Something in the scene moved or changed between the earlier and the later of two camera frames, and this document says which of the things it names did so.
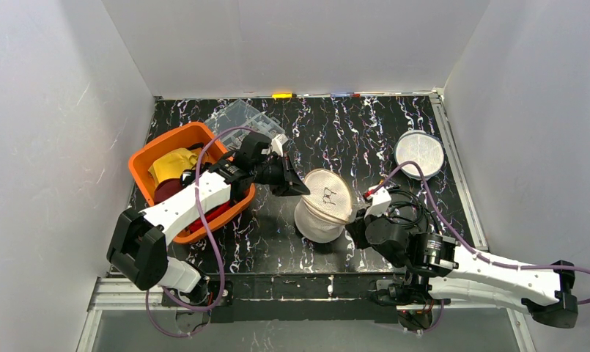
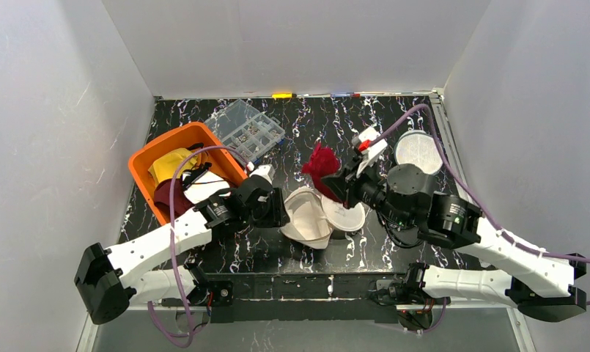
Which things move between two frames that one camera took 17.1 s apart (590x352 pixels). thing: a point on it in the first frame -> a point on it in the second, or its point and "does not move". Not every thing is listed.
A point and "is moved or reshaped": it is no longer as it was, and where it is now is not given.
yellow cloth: x=171 y=164 does not move
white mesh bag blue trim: x=421 y=147 does not move
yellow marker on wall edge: x=287 y=95 does not move
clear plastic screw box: x=240 y=114 does not move
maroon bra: x=166 y=188 does not move
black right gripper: x=355 y=231 -> x=348 y=180
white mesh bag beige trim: x=322 y=215 is moved or reshaped
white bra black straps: x=188 y=175 is moved or reshaped
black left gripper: x=283 y=172 -> x=277 y=208
